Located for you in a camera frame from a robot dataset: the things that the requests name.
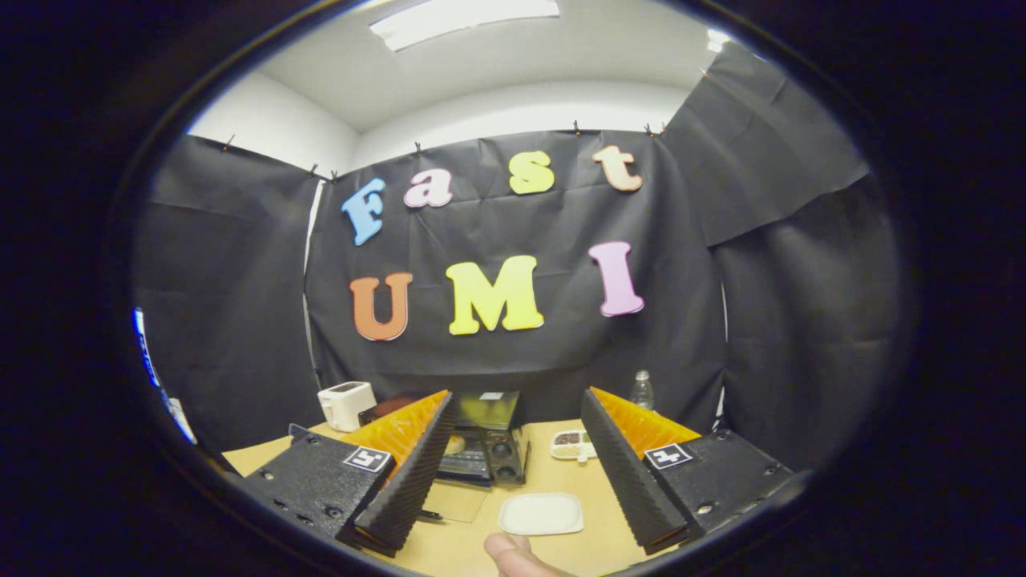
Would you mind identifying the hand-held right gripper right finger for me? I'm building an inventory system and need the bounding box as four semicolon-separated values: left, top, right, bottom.
580;387;802;555

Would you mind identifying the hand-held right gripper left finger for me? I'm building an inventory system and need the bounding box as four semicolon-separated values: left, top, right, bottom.
240;389;458;559

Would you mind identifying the black electric oven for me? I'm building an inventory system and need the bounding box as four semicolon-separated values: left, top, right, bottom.
421;390;531;523

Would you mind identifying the white divided dish with beans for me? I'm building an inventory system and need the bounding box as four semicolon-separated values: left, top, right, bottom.
550;430;598;464

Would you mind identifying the dark reddish flat appliance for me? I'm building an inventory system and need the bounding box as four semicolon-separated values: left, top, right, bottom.
358;392;430;426

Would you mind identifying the white square plate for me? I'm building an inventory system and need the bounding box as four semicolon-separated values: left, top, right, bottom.
498;492;585;536

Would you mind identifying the white toaster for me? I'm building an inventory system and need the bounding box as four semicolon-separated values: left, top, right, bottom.
317;381;378;433

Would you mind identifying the long ceiling light panel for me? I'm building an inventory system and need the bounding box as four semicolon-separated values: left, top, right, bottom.
369;0;560;52

